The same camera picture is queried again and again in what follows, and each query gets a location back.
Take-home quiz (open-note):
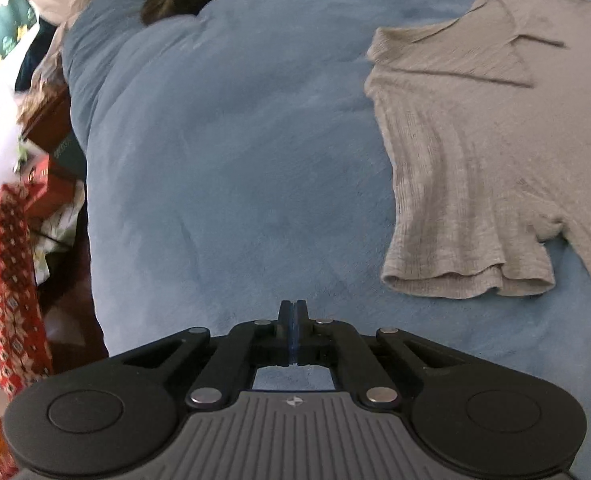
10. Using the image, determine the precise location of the wooden nightstand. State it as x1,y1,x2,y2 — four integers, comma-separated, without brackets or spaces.
22,87,86,177

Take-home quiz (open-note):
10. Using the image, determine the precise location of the red gift box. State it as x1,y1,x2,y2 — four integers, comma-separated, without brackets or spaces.
18,155,77,217

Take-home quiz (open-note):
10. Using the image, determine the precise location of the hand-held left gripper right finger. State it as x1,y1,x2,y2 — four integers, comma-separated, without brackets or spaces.
292,300,460,410

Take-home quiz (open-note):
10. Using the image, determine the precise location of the dark teal box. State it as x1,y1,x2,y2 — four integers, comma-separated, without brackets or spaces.
50,132,87,177

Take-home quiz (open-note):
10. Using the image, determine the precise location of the table with red patterned cloth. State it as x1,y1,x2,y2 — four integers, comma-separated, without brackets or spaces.
0,185,54,392

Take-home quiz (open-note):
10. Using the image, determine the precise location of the grey ribbed shirt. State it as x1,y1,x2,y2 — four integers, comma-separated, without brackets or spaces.
364,0,591,314

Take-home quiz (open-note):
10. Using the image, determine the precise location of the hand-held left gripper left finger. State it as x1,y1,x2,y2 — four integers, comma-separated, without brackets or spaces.
122,300,293,410

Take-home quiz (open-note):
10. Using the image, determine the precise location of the blue fleece blanket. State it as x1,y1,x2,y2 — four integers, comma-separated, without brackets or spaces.
60,0,591,413

